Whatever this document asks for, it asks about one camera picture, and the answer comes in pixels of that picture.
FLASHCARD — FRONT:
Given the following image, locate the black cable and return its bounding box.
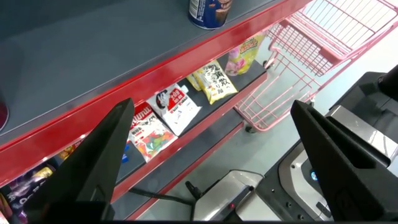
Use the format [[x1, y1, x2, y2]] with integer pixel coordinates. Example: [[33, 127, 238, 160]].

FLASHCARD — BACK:
[[127, 180, 203, 221]]

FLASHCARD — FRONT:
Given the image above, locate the small yellow snack bag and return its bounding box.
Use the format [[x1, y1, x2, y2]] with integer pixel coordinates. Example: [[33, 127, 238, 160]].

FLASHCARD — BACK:
[[185, 73, 202, 92]]

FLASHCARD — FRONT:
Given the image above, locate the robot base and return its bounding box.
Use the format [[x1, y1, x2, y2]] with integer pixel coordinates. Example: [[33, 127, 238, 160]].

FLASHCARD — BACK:
[[192, 64, 398, 222]]

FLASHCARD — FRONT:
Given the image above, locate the red and white candy bag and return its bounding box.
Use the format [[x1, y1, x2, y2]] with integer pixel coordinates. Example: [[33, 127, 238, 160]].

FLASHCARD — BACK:
[[127, 101, 178, 163]]

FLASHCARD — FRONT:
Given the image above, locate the pink shopping cart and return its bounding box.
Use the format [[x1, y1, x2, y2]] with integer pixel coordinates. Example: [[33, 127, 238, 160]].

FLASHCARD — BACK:
[[233, 0, 398, 134]]

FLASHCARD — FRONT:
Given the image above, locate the dark red round container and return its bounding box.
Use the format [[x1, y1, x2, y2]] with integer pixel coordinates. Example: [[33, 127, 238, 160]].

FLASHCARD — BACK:
[[0, 98, 10, 132]]

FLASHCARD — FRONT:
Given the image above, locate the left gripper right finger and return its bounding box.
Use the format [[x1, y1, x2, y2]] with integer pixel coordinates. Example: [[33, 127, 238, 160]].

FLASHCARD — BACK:
[[290, 99, 398, 222]]

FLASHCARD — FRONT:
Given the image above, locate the yellow and pink snack bag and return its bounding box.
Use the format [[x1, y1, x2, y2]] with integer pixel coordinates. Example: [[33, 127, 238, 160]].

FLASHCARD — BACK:
[[224, 33, 266, 77]]

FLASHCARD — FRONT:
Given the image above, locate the blue snack can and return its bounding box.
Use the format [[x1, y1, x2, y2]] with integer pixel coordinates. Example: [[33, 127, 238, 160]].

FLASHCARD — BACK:
[[188, 0, 233, 30]]

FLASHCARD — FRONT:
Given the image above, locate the orange snack bag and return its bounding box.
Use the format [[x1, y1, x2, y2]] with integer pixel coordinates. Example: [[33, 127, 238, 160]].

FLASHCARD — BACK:
[[57, 139, 84, 161]]

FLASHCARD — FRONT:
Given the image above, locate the white and red snack bag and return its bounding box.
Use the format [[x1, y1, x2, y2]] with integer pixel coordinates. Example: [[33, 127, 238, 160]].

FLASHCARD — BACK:
[[146, 83, 202, 137]]

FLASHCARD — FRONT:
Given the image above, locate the purple snack bag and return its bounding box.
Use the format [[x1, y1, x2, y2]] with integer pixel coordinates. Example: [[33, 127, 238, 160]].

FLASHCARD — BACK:
[[0, 164, 56, 224]]

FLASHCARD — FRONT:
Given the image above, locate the red and grey shop shelf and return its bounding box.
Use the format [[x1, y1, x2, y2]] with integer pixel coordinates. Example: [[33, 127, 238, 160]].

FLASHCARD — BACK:
[[0, 0, 313, 221]]

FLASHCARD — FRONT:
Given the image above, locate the yellow and white snack bag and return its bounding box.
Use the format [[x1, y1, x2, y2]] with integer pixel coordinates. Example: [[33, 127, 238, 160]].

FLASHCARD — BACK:
[[192, 59, 239, 105]]

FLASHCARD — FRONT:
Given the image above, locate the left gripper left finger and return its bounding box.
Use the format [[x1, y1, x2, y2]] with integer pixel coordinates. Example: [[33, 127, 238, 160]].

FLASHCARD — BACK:
[[23, 98, 136, 222]]

